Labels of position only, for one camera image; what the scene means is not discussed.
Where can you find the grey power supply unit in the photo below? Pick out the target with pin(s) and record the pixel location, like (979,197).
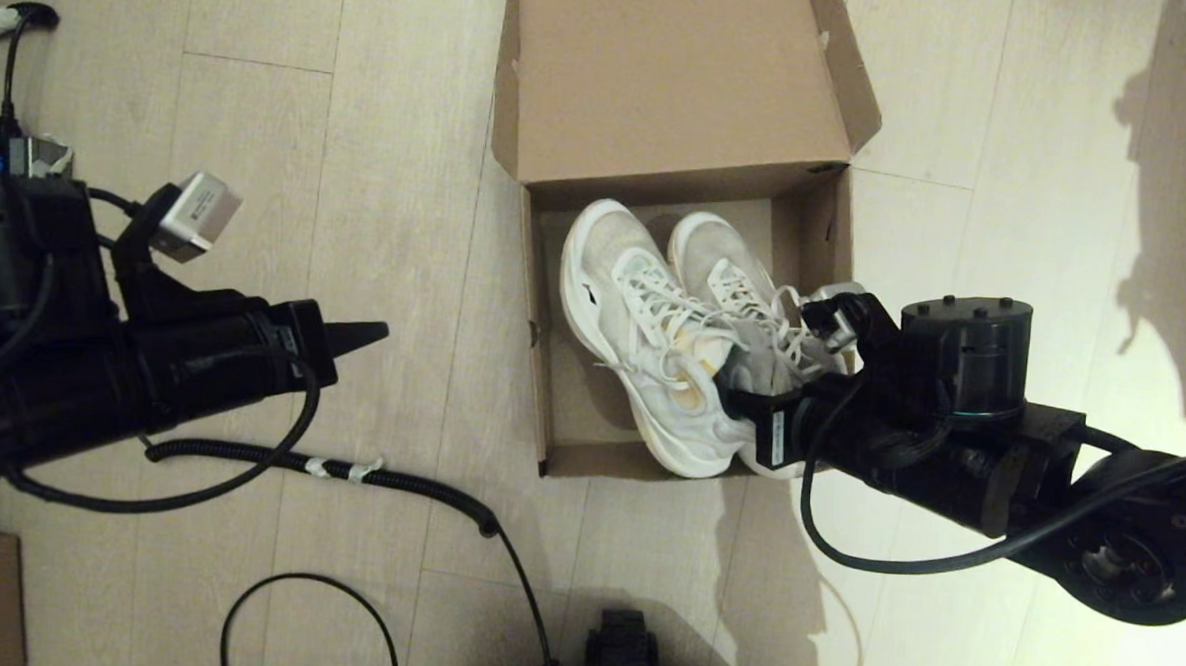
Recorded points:
(10,159)

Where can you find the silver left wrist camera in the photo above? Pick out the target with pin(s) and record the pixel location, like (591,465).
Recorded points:
(193,215)

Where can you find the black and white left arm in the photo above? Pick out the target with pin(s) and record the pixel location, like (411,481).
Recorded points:
(16,248)

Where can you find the white mesh lace-up sneaker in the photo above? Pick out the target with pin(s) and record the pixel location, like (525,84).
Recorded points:
(606,264)
(712,253)

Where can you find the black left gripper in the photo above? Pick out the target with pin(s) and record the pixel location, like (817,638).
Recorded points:
(222,357)

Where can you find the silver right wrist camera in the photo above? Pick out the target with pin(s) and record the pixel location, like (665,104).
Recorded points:
(839,324)

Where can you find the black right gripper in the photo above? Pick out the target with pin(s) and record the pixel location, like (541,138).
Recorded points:
(839,424)

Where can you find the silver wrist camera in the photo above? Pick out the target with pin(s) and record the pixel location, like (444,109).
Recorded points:
(193,215)
(839,324)

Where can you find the brown cardboard shoe box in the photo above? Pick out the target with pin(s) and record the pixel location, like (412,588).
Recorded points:
(664,76)

